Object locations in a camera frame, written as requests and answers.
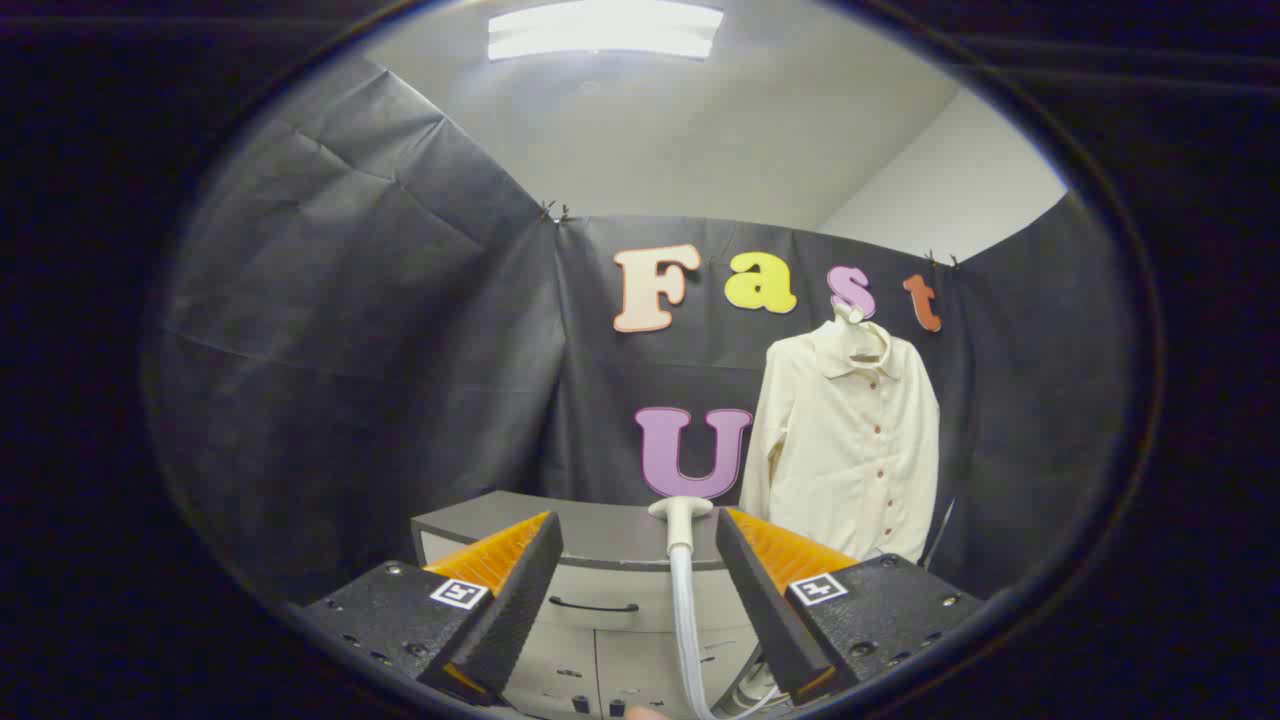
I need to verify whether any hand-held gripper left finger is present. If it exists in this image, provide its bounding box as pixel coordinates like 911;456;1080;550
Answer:
300;511;564;706

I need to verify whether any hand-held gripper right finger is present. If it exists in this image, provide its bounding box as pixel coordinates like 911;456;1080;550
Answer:
715;508;986;706

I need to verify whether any grey ribbed steamer hose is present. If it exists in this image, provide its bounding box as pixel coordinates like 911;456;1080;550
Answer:
668;545;781;720

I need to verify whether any white garment steamer head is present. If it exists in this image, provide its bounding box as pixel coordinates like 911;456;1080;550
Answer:
648;496;715;557

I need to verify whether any cream button shirt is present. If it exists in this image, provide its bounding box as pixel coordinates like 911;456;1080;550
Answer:
738;318;941;563

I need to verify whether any white clothes hanger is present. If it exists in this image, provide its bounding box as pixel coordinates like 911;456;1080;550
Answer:
832;300;891;361

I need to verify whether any grey top white cabinet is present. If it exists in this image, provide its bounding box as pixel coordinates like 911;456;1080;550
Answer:
410;490;791;720

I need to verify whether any thin metal pole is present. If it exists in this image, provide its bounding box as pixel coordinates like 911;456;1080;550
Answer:
920;498;956;571

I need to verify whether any black backdrop cloth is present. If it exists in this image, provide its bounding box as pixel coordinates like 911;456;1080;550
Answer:
145;55;1136;601

